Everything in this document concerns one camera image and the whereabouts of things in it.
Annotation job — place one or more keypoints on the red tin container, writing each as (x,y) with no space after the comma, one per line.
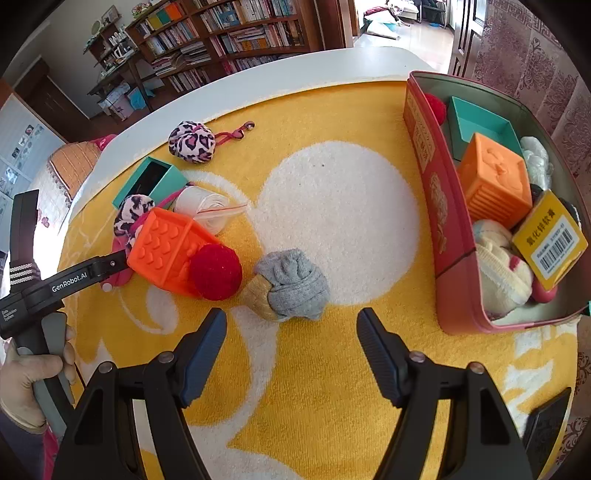
(443,184)

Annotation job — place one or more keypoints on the zip bag with white cloth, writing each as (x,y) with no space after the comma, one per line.
(203,207)

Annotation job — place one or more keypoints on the grey sock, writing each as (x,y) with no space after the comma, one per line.
(291,281)

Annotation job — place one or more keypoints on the small teal box black inside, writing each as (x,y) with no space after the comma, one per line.
(176,179)

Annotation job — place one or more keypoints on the person's left hand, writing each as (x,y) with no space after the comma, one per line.
(21,392)

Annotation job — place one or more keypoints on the yellow and white printed blanket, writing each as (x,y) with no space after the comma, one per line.
(323,207)

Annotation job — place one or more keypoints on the orange striped pillow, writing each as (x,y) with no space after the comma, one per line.
(74,161)

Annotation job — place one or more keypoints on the pink knotted foam tube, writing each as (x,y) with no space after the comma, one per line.
(545,293)
(119,278)

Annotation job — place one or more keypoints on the orange ribbed rubber cube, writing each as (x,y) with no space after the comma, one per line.
(161,244)

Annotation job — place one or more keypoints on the red pompom ball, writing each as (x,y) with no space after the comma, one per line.
(436,107)
(216,272)

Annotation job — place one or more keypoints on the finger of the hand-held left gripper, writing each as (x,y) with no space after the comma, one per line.
(108,266)

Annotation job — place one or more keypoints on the orange embossed rubber cube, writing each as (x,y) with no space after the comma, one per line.
(494,180)

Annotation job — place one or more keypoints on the clear plastic bag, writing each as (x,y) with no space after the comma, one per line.
(538,161)

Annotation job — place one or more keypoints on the small yellow cardboard box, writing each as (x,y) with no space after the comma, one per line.
(549,240)

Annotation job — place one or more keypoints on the large teal box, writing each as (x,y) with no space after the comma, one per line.
(475,124)

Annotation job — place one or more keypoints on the blue plastic bin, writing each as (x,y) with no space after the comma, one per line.
(137,99)

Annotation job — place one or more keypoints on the white wardrobe with photos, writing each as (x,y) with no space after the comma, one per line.
(23,138)

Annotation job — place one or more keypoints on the wooden bookshelf with books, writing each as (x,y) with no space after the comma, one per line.
(240,27)

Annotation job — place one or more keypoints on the person's left forearm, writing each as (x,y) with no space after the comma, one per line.
(18,454)

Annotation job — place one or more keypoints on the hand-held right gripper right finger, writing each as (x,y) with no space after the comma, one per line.
(378,355)

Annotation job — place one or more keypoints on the cream and pink sock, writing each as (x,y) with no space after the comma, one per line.
(498,272)

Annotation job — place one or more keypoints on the dark wooden desk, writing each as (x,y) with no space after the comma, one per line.
(115,69)

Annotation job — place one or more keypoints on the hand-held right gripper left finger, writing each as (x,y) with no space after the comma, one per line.
(203,360)

